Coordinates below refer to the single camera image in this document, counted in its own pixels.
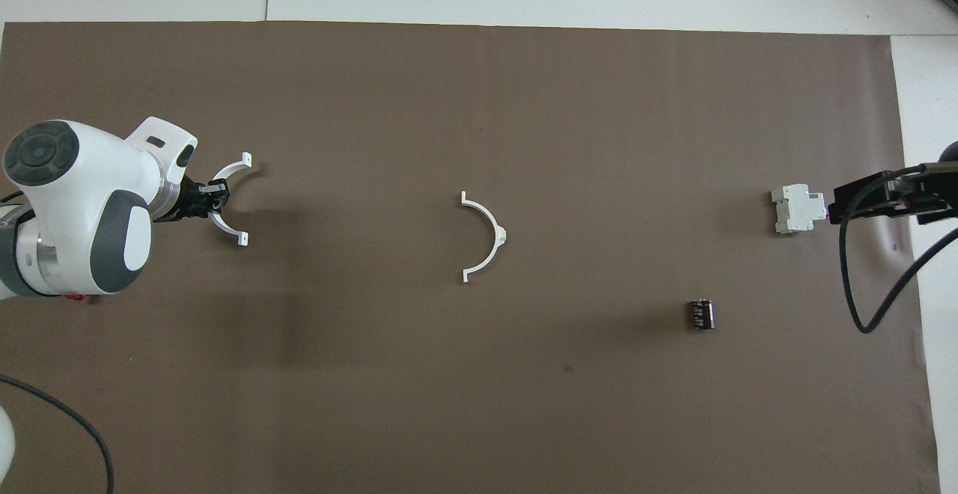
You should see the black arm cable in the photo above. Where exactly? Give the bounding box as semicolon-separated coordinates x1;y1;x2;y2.
838;165;958;334
0;374;115;494

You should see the brown paper table mat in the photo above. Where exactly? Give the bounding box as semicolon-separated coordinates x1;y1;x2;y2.
0;21;942;494

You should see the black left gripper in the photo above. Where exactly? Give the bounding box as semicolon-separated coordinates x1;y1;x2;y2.
177;179;230;222

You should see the white half-ring pipe clamp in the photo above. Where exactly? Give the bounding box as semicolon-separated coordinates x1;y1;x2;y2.
460;191;509;284
208;153;254;247

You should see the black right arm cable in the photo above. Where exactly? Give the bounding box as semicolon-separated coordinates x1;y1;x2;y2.
838;165;958;334

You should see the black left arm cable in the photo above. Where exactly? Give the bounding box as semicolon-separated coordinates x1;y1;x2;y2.
0;374;115;494

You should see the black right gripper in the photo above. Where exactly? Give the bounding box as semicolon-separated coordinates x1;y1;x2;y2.
826;167;958;226

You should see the black cylindrical capacitor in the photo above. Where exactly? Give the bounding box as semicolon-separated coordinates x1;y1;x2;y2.
686;297;716;331

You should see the white circuit breaker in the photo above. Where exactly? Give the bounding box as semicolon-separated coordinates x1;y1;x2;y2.
771;183;829;235

